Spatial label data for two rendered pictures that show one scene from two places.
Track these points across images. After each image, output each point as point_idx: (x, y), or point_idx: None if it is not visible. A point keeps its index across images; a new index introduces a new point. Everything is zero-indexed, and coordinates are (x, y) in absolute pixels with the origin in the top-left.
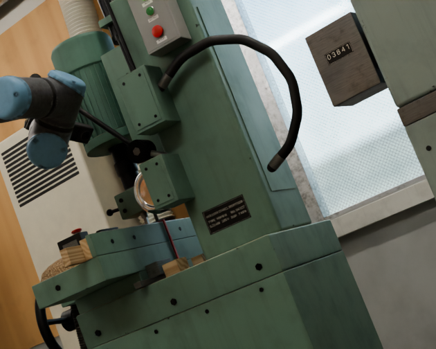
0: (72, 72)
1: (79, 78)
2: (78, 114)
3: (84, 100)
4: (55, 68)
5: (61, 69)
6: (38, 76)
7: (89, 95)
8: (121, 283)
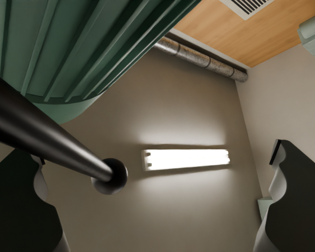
0: (25, 96)
1: (7, 72)
2: (132, 20)
3: (40, 25)
4: (85, 108)
5: (61, 112)
6: (92, 180)
7: None
8: None
